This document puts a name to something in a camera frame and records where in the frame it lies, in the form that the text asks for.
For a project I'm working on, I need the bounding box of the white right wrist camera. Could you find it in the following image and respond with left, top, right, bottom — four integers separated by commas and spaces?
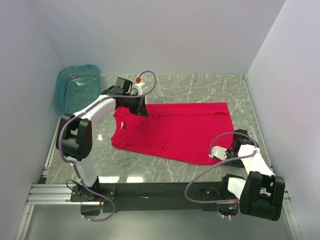
208, 146, 227, 161

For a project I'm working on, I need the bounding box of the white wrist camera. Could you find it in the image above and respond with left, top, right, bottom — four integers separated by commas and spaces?
131, 77, 149, 96
208, 146, 227, 161

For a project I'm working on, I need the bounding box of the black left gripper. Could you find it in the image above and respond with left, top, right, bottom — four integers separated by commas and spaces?
123, 93, 150, 118

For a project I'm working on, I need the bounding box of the teal transparent plastic bin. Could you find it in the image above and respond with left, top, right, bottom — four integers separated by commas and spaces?
53, 64, 102, 116

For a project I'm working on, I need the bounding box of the red t-shirt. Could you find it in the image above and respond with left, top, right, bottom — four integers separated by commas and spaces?
111, 102, 234, 166

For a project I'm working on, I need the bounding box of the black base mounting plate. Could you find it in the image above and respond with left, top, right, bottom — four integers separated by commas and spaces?
69, 181, 241, 216

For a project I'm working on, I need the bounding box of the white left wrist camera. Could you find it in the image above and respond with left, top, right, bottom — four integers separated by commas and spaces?
131, 77, 149, 96

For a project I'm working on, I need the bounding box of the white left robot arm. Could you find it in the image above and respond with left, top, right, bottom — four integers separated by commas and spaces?
56, 77, 149, 201

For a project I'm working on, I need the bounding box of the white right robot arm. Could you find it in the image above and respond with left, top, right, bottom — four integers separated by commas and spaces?
219, 129, 285, 221

